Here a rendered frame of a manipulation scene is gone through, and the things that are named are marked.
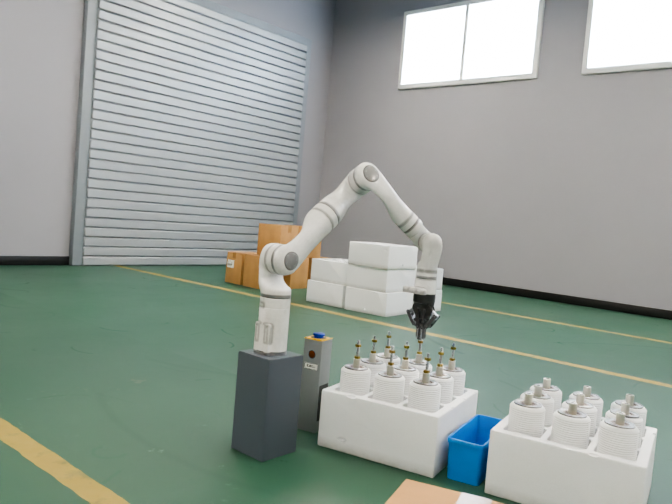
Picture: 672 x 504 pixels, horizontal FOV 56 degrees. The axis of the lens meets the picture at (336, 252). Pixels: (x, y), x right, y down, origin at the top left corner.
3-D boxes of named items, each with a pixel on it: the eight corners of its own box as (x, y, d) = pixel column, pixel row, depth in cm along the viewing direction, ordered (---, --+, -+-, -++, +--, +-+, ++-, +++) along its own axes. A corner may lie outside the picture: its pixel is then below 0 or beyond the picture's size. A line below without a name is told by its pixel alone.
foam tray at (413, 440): (432, 478, 183) (438, 417, 182) (316, 445, 201) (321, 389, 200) (473, 442, 217) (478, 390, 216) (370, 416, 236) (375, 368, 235)
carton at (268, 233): (296, 257, 608) (298, 226, 607) (278, 257, 590) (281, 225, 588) (274, 254, 627) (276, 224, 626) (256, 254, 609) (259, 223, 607)
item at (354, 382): (370, 428, 201) (375, 372, 200) (340, 428, 198) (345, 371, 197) (361, 418, 210) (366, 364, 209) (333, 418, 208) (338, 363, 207)
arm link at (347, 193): (353, 167, 217) (308, 211, 204) (367, 156, 209) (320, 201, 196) (371, 187, 218) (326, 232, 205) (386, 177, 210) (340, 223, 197)
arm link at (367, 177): (425, 210, 212) (411, 218, 219) (368, 154, 207) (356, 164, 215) (412, 229, 208) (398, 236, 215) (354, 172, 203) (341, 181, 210)
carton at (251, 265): (282, 289, 598) (285, 257, 596) (263, 290, 580) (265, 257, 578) (261, 285, 618) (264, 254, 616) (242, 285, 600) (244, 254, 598)
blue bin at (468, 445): (479, 488, 179) (483, 446, 178) (442, 477, 184) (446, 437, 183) (506, 457, 205) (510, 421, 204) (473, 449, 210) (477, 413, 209)
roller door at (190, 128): (73, 266, 644) (92, -47, 627) (67, 264, 652) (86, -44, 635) (295, 265, 886) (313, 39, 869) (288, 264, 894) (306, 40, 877)
